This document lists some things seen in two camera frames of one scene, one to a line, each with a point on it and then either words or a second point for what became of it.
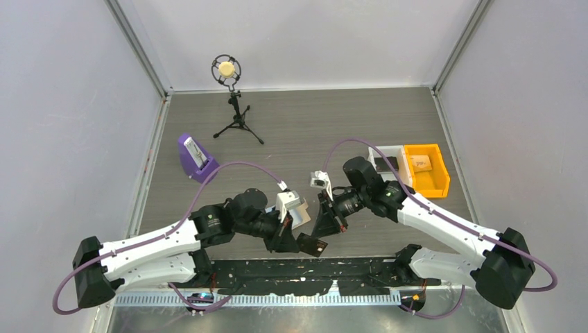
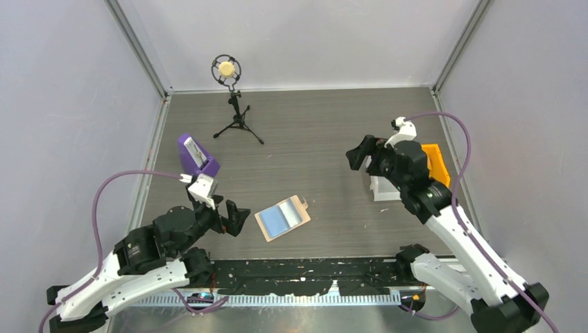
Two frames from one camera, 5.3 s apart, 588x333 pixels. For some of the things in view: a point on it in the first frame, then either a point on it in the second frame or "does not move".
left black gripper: x=282 y=238 to x=234 y=223
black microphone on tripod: x=227 y=70 does not move
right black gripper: x=326 y=223 to x=370 y=146
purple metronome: x=197 y=164 does not move
